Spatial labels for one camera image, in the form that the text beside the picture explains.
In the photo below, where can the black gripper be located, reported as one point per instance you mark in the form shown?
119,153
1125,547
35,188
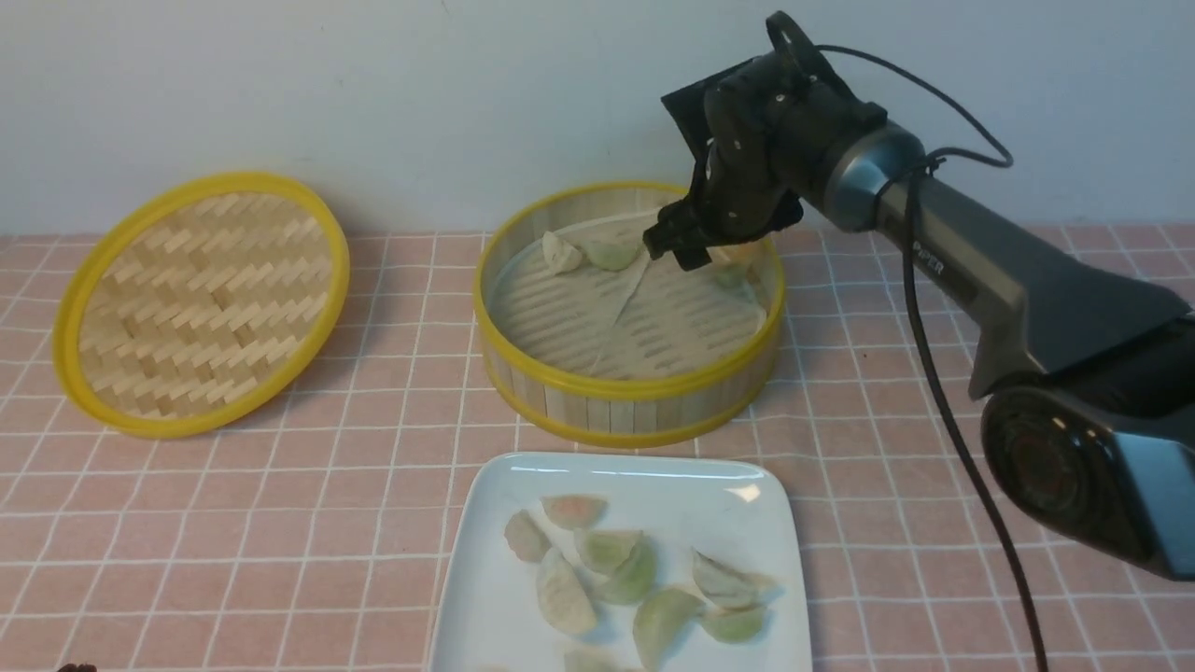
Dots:
766,135

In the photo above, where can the bamboo steamer basket yellow rim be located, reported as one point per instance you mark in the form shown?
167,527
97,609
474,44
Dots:
625,413

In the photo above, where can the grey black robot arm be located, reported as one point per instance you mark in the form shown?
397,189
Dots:
1087,374

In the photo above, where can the pink dumpling on plate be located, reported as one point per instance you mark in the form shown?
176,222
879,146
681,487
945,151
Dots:
574,512

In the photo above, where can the pale green dumpling plate centre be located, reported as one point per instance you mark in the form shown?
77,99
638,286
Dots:
603,551

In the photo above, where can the beige dumpling plate left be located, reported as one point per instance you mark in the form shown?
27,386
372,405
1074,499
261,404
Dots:
525,538

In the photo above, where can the white square plate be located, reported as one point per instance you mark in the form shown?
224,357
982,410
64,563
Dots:
734,512

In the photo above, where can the white pleated dumpling plate right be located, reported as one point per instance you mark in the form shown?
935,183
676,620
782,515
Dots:
727,587

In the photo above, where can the pale long dumpling on plate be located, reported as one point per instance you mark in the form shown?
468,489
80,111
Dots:
562,600

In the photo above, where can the large green dumpling plate bottom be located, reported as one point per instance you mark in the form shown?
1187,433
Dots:
659,620

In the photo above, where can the small green dumpling plate right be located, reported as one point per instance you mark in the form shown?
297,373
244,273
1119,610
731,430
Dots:
734,626

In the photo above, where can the dumpling at plate bottom edge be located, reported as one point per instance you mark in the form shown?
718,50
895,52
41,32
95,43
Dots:
586,660

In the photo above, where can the small green dumpling steamer right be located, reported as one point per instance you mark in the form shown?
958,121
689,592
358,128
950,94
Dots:
732,276

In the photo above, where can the green dumpling in steamer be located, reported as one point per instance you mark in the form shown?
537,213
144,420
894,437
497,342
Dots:
613,257

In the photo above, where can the white steamer liner cloth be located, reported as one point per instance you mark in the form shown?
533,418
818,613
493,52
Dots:
652,321

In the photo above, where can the pale white dumpling in steamer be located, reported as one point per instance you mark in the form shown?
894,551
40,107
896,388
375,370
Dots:
559,255

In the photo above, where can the pink checkered tablecloth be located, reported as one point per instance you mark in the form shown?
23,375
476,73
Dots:
315,533

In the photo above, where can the bamboo steamer lid yellow rim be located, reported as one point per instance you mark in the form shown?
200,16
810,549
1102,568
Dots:
202,305

